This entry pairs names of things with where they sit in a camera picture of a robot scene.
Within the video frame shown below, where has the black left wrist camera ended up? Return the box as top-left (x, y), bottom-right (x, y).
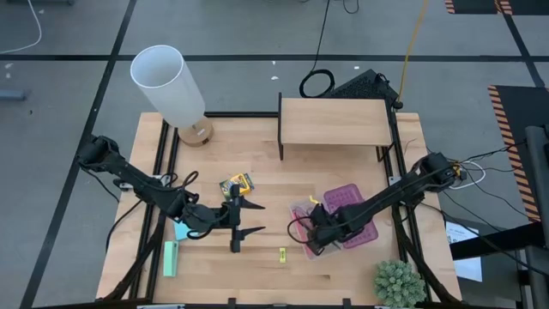
top-left (184, 204), bottom-right (216, 233)

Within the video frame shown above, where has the yellow hanging cable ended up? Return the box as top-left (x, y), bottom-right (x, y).
top-left (395, 0), bottom-right (431, 106)

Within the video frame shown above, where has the black mesh computer case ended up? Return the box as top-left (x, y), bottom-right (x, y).
top-left (327, 68), bottom-right (401, 105)

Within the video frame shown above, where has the black mat with hazard stripes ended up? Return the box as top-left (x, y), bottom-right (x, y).
top-left (487, 84), bottom-right (549, 225)
top-left (443, 0), bottom-right (549, 16)

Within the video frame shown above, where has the grey metal post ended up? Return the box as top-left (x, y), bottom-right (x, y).
top-left (524, 124), bottom-right (549, 309)

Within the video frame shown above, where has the black hanging coiled cable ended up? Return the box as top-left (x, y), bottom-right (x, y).
top-left (298, 0), bottom-right (337, 100)

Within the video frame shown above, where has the white shade wooden table lamp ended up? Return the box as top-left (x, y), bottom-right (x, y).
top-left (129, 44), bottom-right (215, 148)

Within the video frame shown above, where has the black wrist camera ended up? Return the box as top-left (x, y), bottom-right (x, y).
top-left (184, 204), bottom-right (216, 233)
top-left (319, 207), bottom-right (346, 233)

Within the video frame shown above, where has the wooden shelf with black legs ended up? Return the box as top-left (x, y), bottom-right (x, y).
top-left (277, 91), bottom-right (398, 162)

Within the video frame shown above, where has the purple plastic box lid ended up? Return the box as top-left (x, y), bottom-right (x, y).
top-left (322, 182), bottom-right (380, 251)

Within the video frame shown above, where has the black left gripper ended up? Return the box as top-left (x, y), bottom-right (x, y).
top-left (183, 183), bottom-right (267, 255)

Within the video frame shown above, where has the white floor cable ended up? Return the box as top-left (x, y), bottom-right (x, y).
top-left (0, 0), bottom-right (43, 56)

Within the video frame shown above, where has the white paper sheet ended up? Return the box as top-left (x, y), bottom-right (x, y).
top-left (444, 219), bottom-right (485, 284)

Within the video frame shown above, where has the green artificial plant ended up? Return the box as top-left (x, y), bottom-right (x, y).
top-left (371, 258), bottom-right (428, 309)

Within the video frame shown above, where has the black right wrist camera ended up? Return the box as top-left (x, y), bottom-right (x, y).
top-left (319, 207), bottom-right (346, 233)

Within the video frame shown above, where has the black metal beam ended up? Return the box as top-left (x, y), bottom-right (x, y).
top-left (449, 220), bottom-right (546, 262)

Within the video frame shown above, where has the clear plastic pencil box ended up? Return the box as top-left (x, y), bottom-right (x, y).
top-left (287, 190), bottom-right (343, 262)

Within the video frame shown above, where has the grey floor bar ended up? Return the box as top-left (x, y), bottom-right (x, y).
top-left (0, 88), bottom-right (28, 103)

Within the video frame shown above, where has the yellow green crayon box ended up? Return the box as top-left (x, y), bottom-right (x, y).
top-left (219, 172), bottom-right (256, 203)

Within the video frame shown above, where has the blue sticky notes pad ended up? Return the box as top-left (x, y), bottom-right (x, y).
top-left (172, 219), bottom-right (193, 243)

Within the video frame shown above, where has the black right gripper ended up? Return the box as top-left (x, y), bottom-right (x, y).
top-left (306, 202), bottom-right (351, 258)

